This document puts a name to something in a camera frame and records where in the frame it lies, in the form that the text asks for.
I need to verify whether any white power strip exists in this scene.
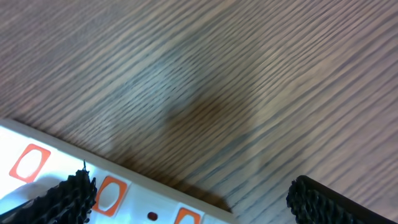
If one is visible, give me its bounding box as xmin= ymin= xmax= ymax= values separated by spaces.
xmin=1 ymin=119 xmax=236 ymax=224

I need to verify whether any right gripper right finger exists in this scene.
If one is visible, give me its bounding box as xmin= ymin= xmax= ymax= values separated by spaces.
xmin=286 ymin=175 xmax=397 ymax=224

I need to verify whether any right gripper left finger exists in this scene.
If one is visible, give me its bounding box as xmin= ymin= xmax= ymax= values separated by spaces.
xmin=1 ymin=168 xmax=97 ymax=224

